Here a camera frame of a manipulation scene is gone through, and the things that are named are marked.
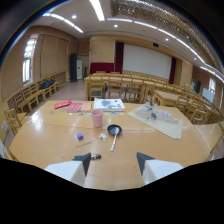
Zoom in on white projection screen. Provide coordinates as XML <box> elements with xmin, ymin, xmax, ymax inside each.
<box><xmin>122</xmin><ymin>43</ymin><xmax>173</xmax><ymax>81</ymax></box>

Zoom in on black tall speaker cabinet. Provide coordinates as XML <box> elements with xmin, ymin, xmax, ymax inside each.
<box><xmin>69</xmin><ymin>53</ymin><xmax>79</xmax><ymax>83</ymax></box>

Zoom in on orange notebook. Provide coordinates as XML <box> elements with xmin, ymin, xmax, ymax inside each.
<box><xmin>80</xmin><ymin>102</ymin><xmax>93</xmax><ymax>113</ymax></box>

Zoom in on window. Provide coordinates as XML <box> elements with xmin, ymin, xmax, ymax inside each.
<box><xmin>21</xmin><ymin>37</ymin><xmax>38</xmax><ymax>84</ymax></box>

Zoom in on clear plastic packaging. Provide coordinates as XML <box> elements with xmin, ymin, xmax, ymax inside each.
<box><xmin>136</xmin><ymin>103</ymin><xmax>184</xmax><ymax>129</ymax></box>

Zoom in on small black frying pan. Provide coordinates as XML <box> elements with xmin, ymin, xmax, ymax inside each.
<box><xmin>106</xmin><ymin>124</ymin><xmax>123</xmax><ymax>153</ymax></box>

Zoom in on red cloth covered podium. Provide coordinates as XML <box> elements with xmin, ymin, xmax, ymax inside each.
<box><xmin>89</xmin><ymin>62</ymin><xmax>115</xmax><ymax>75</ymax></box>

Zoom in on wooden side table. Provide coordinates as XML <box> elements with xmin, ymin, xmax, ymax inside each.
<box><xmin>152</xmin><ymin>89</ymin><xmax>184</xmax><ymax>108</ymax></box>

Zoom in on pink plastic cup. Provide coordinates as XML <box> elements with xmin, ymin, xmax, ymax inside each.
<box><xmin>91</xmin><ymin>109</ymin><xmax>104</xmax><ymax>129</ymax></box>

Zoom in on red notebook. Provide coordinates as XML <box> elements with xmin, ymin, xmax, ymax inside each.
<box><xmin>66</xmin><ymin>102</ymin><xmax>83</xmax><ymax>113</ymax></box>

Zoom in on white crumpled paper piece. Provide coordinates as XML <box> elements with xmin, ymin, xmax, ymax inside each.
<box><xmin>98</xmin><ymin>132</ymin><xmax>108</xmax><ymax>143</ymax></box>

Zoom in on thin wooden stick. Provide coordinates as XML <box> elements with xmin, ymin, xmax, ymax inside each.
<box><xmin>75</xmin><ymin>138</ymin><xmax>100</xmax><ymax>149</ymax></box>

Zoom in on red flat packet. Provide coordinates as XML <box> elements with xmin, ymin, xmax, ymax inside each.
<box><xmin>53</xmin><ymin>100</ymin><xmax>73</xmax><ymax>110</ymax></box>

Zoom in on white standing air conditioner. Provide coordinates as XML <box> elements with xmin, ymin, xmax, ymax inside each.
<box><xmin>76</xmin><ymin>59</ymin><xmax>84</xmax><ymax>81</ymax></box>

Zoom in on wooden chair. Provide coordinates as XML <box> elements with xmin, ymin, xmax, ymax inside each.
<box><xmin>3</xmin><ymin>107</ymin><xmax>28</xmax><ymax>136</ymax></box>
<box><xmin>20</xmin><ymin>85</ymin><xmax>40</xmax><ymax>113</ymax></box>
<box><xmin>125</xmin><ymin>78</ymin><xmax>145</xmax><ymax>104</ymax></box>
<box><xmin>106</xmin><ymin>76</ymin><xmax>124</xmax><ymax>99</ymax></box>
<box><xmin>88</xmin><ymin>75</ymin><xmax>104</xmax><ymax>101</ymax></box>

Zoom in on black bag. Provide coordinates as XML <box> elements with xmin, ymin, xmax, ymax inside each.
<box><xmin>39</xmin><ymin>79</ymin><xmax>56</xmax><ymax>90</ymax></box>

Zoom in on dark red curtain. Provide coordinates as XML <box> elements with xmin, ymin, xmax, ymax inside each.
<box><xmin>168</xmin><ymin>56</ymin><xmax>177</xmax><ymax>85</ymax></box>
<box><xmin>114</xmin><ymin>41</ymin><xmax>125</xmax><ymax>75</ymax></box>

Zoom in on long wooden table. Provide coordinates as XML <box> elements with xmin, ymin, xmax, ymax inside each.
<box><xmin>83</xmin><ymin>70</ymin><xmax>174</xmax><ymax>102</ymax></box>

